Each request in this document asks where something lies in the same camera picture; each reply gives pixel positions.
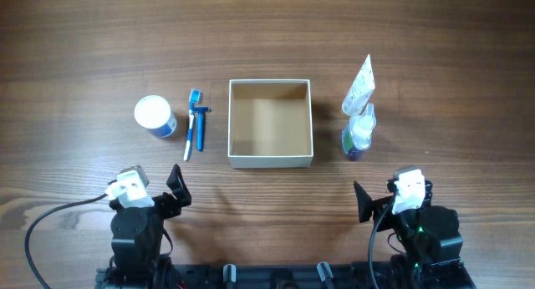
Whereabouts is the clear spray bottle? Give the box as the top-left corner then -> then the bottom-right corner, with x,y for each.
341,103 -> 377,161

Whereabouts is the cotton swab jar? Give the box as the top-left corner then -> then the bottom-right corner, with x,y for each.
134,95 -> 177,138

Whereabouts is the blue disposable razor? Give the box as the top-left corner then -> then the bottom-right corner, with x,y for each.
194,107 -> 211,151

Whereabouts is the blue white toothbrush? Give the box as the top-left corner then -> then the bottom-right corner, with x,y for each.
183,89 -> 201,161

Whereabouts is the white cream tube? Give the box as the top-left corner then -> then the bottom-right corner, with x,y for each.
341,54 -> 375,116

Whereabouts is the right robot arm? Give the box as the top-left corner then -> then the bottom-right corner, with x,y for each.
354,176 -> 464,288

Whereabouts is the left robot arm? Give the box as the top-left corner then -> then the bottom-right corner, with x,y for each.
104,165 -> 191,288

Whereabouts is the white cardboard box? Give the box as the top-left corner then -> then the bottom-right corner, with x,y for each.
227,79 -> 314,169

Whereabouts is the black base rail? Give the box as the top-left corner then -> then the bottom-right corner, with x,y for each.
95,261 -> 476,288

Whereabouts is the left black cable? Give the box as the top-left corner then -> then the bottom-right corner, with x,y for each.
24,192 -> 110,289

